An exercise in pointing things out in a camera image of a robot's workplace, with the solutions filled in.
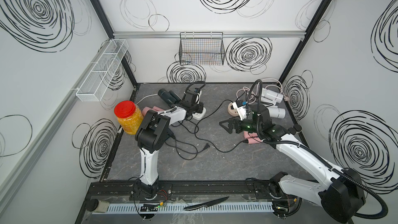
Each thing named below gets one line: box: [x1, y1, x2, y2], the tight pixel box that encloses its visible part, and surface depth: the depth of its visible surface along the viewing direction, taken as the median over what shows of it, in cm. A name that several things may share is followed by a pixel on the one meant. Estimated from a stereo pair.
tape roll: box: [85, 198, 110, 214], surface depth 65 cm
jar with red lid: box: [114, 100, 144, 136], surface depth 84 cm
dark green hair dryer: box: [157, 88, 182, 108], surface depth 108 cm
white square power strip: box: [191, 106, 207, 121], surface depth 101 cm
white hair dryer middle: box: [265, 106, 287, 119], surface depth 98 cm
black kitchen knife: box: [183, 196, 230, 211], surface depth 72 cm
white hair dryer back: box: [260, 87, 284, 106], surface depth 110 cm
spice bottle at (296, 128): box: [287, 123, 303, 135], surface depth 86 cm
